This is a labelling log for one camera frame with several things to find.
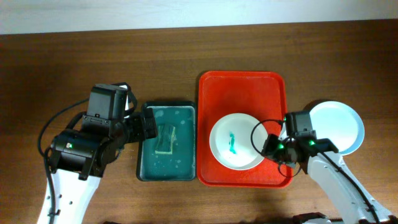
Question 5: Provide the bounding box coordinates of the green yellow sponge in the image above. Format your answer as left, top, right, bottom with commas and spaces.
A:
155, 124, 175, 155

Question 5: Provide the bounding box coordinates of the light blue plate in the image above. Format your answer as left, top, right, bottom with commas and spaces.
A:
310, 101, 365, 156

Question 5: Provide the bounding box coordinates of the white plate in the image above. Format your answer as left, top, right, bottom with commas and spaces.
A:
209, 113, 268, 170

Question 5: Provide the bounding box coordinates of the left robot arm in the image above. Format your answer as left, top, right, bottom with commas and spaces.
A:
38, 83, 158, 223

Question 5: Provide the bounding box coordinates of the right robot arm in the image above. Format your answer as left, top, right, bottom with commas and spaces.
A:
258, 111, 397, 223

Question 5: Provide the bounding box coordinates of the dark green tray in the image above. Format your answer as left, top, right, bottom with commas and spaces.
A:
136, 101, 197, 182

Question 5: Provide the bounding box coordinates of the red plastic tray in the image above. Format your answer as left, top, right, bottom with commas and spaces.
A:
197, 71, 292, 189

